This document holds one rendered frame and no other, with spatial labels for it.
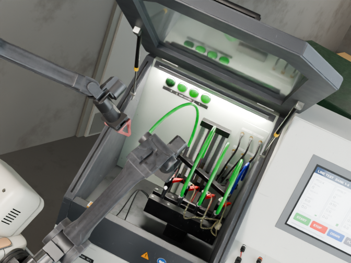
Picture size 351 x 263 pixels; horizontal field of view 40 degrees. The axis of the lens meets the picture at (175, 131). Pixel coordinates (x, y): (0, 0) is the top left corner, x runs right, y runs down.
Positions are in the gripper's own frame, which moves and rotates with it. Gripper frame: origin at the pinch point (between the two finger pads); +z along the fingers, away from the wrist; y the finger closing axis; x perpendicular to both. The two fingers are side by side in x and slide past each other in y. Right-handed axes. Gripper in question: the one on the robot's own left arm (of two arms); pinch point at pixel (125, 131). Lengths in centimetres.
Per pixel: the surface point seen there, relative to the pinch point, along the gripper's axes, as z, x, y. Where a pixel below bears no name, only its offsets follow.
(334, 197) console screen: 56, -39, -56
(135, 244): 37.3, 27.7, -10.9
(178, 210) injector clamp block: 47.2, 4.0, -8.5
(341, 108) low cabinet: 251, -205, 79
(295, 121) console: 30, -50, -36
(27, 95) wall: 63, 0, 170
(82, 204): 20.0, 30.1, 9.6
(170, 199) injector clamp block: 46.9, 2.5, -1.1
